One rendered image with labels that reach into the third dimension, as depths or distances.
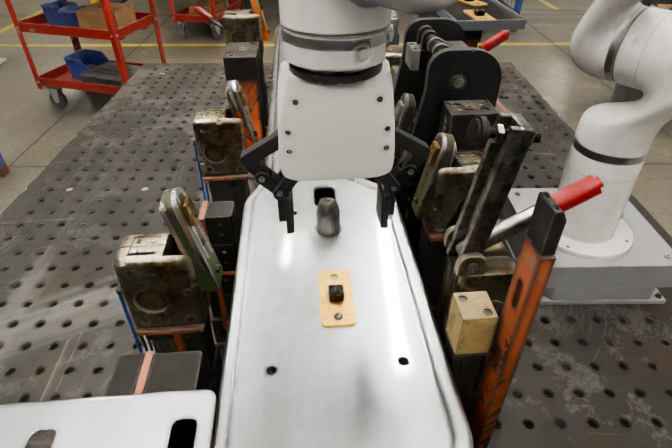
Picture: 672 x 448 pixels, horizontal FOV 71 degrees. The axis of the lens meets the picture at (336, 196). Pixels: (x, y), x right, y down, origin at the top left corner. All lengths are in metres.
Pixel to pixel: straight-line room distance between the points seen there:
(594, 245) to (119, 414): 0.84
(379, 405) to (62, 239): 0.94
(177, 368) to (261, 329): 0.09
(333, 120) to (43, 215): 1.06
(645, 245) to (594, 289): 0.13
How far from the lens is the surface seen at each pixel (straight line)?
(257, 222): 0.66
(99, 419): 0.51
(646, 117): 0.88
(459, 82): 0.73
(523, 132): 0.44
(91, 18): 3.42
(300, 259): 0.59
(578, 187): 0.53
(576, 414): 0.89
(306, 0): 0.34
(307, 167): 0.41
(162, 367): 0.54
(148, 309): 0.63
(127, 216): 1.26
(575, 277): 1.00
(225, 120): 0.84
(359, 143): 0.40
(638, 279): 1.06
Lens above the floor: 1.40
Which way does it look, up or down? 35 degrees down
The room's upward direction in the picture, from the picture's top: straight up
